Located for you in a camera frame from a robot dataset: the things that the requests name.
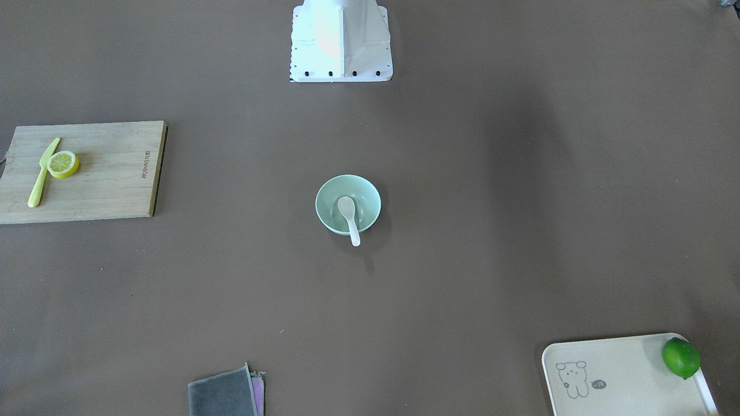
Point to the mint green bowl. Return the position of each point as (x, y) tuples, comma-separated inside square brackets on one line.
[(368, 203)]

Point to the white ceramic spoon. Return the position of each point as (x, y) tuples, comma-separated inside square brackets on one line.
[(346, 206)]

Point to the grey folded cloth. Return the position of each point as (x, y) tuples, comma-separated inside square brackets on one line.
[(238, 392)]

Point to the cream serving tray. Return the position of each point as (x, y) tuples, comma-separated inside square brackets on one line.
[(621, 376)]

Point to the yellow lemon half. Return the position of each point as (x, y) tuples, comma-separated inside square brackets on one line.
[(63, 164)]

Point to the yellow plastic knife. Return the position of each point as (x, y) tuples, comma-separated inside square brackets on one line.
[(37, 190)]

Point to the green lime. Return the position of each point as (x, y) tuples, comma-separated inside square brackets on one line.
[(681, 358)]

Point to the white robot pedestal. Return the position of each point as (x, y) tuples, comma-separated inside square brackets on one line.
[(340, 41)]

